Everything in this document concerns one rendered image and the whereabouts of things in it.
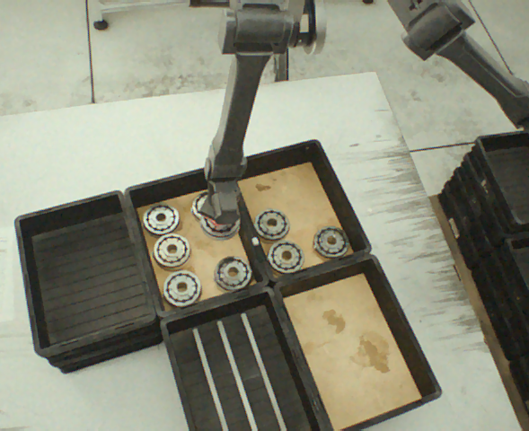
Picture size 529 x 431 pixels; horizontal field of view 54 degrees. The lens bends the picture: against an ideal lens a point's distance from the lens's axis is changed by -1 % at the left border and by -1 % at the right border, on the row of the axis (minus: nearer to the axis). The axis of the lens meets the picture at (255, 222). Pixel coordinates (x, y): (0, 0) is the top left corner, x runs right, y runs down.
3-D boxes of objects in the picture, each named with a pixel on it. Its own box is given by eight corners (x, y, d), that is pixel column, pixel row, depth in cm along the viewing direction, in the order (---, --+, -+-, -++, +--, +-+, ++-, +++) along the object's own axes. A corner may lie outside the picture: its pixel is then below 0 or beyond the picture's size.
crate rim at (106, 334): (15, 221, 142) (13, 216, 140) (123, 192, 148) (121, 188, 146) (38, 359, 125) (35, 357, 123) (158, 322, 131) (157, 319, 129)
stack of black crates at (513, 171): (434, 194, 245) (474, 136, 205) (491, 186, 249) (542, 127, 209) (466, 272, 227) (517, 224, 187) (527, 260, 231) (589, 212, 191)
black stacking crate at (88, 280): (28, 236, 151) (13, 218, 141) (127, 209, 157) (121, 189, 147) (50, 367, 134) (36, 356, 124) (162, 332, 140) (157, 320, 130)
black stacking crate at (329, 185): (224, 183, 163) (224, 162, 153) (312, 160, 169) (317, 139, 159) (268, 298, 146) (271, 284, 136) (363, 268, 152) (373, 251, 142)
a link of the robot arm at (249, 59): (287, 2, 83) (222, 0, 80) (295, 26, 80) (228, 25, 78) (243, 160, 120) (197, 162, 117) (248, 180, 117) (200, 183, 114)
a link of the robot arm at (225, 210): (244, 152, 115) (207, 153, 113) (255, 197, 110) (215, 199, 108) (236, 180, 125) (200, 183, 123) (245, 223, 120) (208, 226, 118)
